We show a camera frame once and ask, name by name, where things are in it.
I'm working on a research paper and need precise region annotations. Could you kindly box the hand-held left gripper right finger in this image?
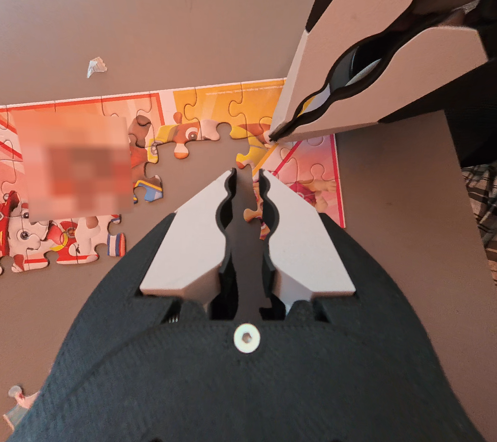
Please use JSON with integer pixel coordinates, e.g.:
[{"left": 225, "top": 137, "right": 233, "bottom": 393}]
[{"left": 258, "top": 170, "right": 356, "bottom": 320}]

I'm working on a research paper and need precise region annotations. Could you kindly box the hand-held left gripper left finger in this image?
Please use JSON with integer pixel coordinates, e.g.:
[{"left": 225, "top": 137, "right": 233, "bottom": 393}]
[{"left": 140, "top": 168, "right": 238, "bottom": 320}]

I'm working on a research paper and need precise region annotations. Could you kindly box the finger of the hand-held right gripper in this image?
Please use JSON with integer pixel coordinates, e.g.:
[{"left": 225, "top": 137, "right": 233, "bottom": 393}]
[
  {"left": 271, "top": 26, "right": 490, "bottom": 143},
  {"left": 268, "top": 0, "right": 426, "bottom": 137}
]

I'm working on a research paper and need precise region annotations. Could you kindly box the pink dog puzzle piece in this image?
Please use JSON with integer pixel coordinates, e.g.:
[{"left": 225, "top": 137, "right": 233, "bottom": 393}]
[{"left": 287, "top": 176, "right": 346, "bottom": 229}]

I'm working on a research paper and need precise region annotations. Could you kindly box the assembled pink red puzzle section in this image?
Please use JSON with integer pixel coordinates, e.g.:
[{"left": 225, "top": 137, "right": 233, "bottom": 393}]
[{"left": 0, "top": 79, "right": 346, "bottom": 276}]

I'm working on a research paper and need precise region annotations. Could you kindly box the plaid shirt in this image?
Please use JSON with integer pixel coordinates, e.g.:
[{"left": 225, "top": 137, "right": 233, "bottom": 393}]
[{"left": 462, "top": 164, "right": 497, "bottom": 283}]

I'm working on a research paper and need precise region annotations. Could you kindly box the white paper scrap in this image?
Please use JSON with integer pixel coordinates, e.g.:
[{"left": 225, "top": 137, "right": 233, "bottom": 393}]
[{"left": 86, "top": 57, "right": 108, "bottom": 79}]

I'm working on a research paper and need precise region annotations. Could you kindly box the pale pink grey puzzle piece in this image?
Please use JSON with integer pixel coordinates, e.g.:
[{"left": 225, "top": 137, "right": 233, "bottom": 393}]
[{"left": 2, "top": 385, "right": 39, "bottom": 431}]

